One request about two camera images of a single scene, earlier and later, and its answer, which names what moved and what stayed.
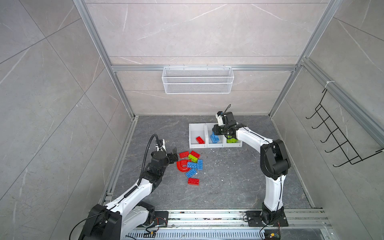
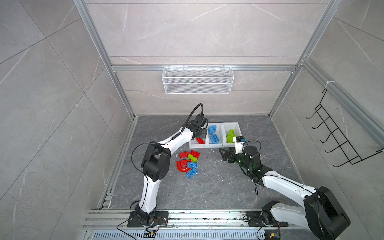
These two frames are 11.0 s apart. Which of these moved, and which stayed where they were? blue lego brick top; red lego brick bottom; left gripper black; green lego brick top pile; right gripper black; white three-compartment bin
Moved: right gripper black; left gripper black; red lego brick bottom
Stayed: green lego brick top pile; blue lego brick top; white three-compartment bin
